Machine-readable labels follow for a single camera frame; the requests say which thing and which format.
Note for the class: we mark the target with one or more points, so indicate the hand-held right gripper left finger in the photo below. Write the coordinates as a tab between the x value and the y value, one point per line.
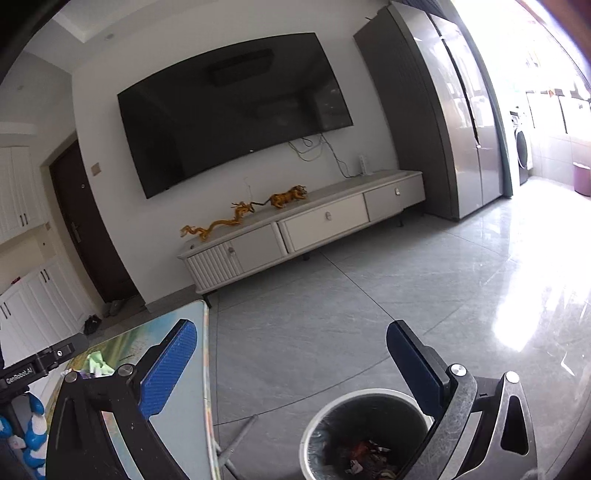
168	369

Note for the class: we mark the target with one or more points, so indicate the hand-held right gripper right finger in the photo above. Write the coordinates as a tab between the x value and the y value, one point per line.
411	369

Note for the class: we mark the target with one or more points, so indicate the green paper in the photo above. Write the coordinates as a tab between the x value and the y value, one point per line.
98	362

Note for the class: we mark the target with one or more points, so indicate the white round trash can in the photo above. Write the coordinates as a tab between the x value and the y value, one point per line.
321	417

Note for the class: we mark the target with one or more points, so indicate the black trash bag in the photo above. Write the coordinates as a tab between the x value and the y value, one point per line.
369	415

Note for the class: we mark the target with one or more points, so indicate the person's left hand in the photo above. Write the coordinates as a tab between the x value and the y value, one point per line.
34	434

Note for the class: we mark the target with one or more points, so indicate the white built-in cabinet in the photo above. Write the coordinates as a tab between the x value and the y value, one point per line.
46	304

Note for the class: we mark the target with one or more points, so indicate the grey slipper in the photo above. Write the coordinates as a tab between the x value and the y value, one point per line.
121	305
110	309

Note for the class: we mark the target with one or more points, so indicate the colourful crumpled wrappers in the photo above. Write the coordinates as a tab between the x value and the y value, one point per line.
360	454

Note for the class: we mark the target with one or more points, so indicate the grey metal table leg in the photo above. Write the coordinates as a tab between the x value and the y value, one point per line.
240	438

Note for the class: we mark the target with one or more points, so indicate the dark brown entrance door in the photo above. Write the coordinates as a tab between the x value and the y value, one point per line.
92	221

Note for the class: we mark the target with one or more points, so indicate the golden dragon figurine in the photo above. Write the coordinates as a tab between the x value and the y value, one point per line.
217	226

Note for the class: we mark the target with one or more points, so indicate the white low television cabinet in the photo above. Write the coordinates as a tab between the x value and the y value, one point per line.
323	221

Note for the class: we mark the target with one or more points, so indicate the golden tiger figurine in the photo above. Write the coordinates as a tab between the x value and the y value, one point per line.
286	197

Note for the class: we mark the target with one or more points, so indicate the silver refrigerator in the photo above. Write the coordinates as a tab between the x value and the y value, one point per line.
461	138

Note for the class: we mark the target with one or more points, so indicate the white washing machine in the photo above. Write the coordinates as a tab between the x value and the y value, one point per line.
521	152

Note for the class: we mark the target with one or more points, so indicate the pink plastic bin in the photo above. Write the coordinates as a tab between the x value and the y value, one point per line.
582	180

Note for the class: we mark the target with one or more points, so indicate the beige wall switch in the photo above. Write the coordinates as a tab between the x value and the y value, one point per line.
95	169

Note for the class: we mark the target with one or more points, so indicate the large black wall television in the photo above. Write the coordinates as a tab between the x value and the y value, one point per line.
231	115

